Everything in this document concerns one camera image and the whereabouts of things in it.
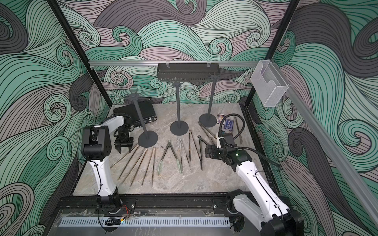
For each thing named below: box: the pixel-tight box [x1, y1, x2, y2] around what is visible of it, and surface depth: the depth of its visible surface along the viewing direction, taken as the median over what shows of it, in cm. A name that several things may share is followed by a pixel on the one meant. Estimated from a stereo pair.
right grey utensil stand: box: [198, 71, 221, 128], surface depth 109 cm
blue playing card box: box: [223, 118, 234, 131], surface depth 109 cm
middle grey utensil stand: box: [169, 79, 189, 136], surface depth 106 cm
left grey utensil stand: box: [125, 88, 158, 148], surface depth 99 cm
